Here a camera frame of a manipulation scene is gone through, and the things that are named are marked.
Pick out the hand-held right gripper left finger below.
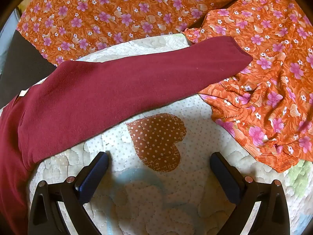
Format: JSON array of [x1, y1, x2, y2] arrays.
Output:
[[27, 151, 110, 235]]

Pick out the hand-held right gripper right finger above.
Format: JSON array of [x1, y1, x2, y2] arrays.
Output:
[[210, 152, 292, 235]]

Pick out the maroon knit garment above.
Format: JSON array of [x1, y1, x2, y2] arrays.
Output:
[[0, 36, 253, 235]]

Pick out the white heart-patterned quilt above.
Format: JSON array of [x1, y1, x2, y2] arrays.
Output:
[[24, 33, 313, 235]]

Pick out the dark grey mattress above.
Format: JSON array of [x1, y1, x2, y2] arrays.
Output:
[[0, 29, 57, 108]]

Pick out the blue-grey cloth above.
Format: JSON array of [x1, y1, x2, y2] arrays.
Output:
[[0, 8, 23, 81]]

